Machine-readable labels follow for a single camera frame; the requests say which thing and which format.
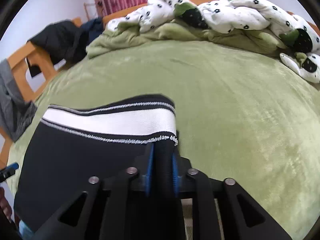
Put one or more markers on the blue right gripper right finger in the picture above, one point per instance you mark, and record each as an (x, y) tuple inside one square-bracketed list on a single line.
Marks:
[(175, 179)]

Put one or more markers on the grey garment on bedframe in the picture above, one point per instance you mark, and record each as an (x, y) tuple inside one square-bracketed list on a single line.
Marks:
[(16, 113)]

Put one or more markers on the white floral quilt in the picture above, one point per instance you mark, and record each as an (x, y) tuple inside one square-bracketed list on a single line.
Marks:
[(224, 16)]

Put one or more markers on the green fleece bed blanket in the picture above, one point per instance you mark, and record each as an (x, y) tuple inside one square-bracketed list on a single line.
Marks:
[(239, 114)]

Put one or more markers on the black jacket on bedframe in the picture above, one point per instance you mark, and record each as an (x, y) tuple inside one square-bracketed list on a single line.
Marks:
[(62, 41)]

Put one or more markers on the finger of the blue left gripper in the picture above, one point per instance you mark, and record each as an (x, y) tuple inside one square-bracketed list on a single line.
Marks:
[(12, 166)]

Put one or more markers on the person's left hand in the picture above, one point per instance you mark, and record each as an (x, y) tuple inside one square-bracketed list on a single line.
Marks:
[(5, 206)]

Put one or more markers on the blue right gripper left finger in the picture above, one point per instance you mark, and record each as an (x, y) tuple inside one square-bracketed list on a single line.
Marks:
[(148, 173)]

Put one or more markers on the black pants with white waistband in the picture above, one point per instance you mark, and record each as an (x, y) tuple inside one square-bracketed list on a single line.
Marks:
[(83, 174)]

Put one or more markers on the wooden bed frame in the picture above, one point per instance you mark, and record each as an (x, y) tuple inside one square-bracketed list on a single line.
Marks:
[(38, 56)]

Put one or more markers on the navy blue garment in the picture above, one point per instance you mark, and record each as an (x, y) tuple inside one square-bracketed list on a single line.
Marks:
[(92, 29)]

